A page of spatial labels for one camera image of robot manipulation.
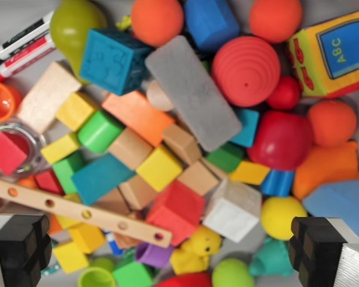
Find yellow wooden block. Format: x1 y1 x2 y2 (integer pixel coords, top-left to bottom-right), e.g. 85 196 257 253
68 222 107 255
229 160 271 186
54 193 84 230
40 132 82 165

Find black dry erase marker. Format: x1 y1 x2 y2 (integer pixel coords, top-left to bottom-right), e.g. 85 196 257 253
0 11 54 62

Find olive green pear toy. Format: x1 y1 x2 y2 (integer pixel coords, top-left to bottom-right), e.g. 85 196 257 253
50 0 108 85

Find brown wooden block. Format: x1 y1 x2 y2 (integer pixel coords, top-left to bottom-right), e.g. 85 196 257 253
112 210 147 249

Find wooden strip with holes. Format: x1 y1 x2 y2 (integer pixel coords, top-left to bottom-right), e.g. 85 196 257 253
0 175 174 249

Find teal wooden block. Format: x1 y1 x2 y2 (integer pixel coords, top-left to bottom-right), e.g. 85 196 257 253
229 108 260 148
70 161 137 206

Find orange ball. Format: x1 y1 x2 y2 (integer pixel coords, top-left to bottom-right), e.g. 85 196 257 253
130 0 185 48
248 0 303 44
306 99 358 148

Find black-padded gripper right finger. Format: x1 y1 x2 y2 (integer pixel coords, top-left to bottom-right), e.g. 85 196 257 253
288 216 359 287

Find teal rubber animal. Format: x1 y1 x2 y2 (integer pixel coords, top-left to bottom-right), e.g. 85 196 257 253
248 237 294 277

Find black-padded gripper left finger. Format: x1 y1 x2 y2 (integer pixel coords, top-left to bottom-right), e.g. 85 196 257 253
0 213 53 287

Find orange wooden block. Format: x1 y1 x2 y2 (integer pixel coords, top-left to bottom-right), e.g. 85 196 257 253
101 90 177 148

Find small lime green ball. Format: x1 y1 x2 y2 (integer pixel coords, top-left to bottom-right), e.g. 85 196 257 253
89 256 117 272

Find grey foam block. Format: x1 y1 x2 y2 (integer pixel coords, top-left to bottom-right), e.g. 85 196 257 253
144 35 243 152

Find green wooden block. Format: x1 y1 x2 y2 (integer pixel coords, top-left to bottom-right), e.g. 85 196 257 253
205 142 245 173
51 150 85 195

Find natural wooden cube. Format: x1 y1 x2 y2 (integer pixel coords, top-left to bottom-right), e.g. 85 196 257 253
107 127 154 171

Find small orange block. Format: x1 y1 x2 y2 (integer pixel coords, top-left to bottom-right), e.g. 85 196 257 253
48 213 63 236
17 175 40 190

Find red ridged rubber ball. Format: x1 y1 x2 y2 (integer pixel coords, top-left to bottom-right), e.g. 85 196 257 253
211 35 282 108

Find red dry erase marker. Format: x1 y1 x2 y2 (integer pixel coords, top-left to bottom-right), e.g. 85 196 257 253
0 33 57 84

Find long natural wooden block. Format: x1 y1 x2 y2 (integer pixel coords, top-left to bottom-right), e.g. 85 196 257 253
16 61 83 135

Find white wooden cube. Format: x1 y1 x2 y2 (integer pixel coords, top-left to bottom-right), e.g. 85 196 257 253
202 178 263 244

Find red plastic apple toy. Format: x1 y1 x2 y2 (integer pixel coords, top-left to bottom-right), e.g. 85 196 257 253
247 110 314 172

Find yellow rubber bear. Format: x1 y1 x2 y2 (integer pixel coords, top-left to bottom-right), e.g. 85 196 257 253
169 225 223 276

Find small red ball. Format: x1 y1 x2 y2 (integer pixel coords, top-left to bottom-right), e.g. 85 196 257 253
266 75 302 110

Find light blue foam shape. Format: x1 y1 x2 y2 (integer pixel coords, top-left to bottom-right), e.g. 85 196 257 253
302 178 359 239

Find blue cylinder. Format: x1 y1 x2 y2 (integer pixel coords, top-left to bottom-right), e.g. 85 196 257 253
260 169 296 197

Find fabric ABC cube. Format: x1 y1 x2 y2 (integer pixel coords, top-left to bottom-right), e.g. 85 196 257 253
287 8 359 99

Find green wooden cube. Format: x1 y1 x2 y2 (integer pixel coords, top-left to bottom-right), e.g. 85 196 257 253
112 261 154 287

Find round natural wooden knob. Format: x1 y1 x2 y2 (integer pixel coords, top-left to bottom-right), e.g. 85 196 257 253
146 80 175 112

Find large red foam cube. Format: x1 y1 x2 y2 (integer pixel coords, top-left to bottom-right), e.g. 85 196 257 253
145 179 206 239

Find blue and white small piece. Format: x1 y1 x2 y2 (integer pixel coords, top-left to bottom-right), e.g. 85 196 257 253
104 229 124 257

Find orange plastic cup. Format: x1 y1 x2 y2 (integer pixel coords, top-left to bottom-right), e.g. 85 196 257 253
0 82 23 122

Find small red foam cube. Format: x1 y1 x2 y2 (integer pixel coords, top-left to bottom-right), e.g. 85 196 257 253
0 131 30 176

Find lime green plastic cup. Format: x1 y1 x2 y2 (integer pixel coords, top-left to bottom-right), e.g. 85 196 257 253
77 266 117 287

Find green wooden cylinder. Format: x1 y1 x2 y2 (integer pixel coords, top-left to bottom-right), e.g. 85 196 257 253
77 109 126 154

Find clear glass jar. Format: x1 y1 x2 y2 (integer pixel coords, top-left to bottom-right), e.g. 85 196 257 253
0 117 50 184

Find yellow wooden cube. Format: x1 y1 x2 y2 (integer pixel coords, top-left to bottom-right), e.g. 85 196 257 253
54 91 101 133
51 240 90 274
135 145 184 193

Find yellow ball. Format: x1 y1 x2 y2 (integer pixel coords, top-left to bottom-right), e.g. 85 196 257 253
260 196 309 242

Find purple plastic cup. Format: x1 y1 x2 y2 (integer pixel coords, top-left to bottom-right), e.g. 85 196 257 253
134 242 175 268

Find blue foam block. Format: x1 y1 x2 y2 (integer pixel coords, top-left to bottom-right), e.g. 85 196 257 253
184 0 241 54

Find red rounded toy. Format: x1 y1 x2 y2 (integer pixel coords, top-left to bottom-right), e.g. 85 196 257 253
155 272 213 287

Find orange soft shape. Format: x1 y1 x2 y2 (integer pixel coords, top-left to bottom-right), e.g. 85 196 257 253
292 141 359 200

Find grey embossed rubber cube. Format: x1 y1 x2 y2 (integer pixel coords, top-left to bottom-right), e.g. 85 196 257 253
0 201 51 216

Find small yellow-green rubber toy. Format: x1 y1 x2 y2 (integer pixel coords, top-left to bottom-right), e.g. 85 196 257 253
115 14 133 32

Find red wooden block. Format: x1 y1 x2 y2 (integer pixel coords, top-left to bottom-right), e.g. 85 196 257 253
34 169 65 197

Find teal embossed rubber cube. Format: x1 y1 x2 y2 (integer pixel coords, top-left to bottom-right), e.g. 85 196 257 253
79 28 154 97

